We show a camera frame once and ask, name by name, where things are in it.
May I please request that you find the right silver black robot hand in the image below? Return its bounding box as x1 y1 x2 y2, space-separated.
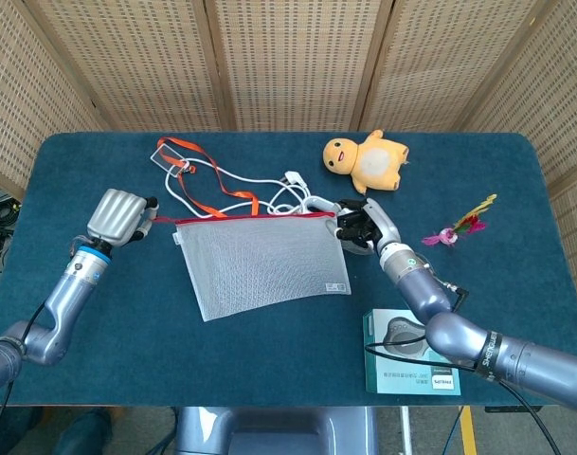
334 197 403 257

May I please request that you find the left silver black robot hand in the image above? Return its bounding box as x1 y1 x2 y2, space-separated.
86 188 160 248

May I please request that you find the clear mesh zipper pouch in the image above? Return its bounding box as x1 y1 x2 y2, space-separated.
153 211 353 323

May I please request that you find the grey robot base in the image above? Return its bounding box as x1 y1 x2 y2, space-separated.
173 406 379 455

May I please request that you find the colourful feather shuttlecock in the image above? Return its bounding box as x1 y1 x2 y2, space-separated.
421 192 498 248

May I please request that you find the yellow plush toy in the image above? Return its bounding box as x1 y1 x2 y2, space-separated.
322 129 410 196

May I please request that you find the white handheld garment steamer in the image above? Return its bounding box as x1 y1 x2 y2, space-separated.
302 194 379 257

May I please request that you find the clear badge holder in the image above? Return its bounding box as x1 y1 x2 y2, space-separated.
150 144 190 179

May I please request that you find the teal speaker box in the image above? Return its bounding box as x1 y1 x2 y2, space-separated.
362 308 462 396

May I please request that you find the woven folding screen panel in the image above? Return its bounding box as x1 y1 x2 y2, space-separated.
207 0 393 133
458 0 577 304
353 0 554 133
22 0 232 133
0 0 104 191

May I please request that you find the dark blue table cloth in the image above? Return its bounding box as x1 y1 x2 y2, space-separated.
0 131 577 408

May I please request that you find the white table leg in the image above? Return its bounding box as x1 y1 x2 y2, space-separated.
399 406 414 455

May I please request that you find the white power cable with plug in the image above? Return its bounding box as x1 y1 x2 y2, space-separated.
163 157 317 219

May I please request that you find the orange lanyard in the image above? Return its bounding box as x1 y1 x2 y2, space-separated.
156 136 261 219

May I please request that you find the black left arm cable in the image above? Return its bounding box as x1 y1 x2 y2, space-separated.
0 301 48 455

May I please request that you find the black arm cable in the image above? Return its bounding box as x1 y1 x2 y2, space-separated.
0 301 48 455
363 279 564 455

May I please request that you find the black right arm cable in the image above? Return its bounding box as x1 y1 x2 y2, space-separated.
363 279 564 455

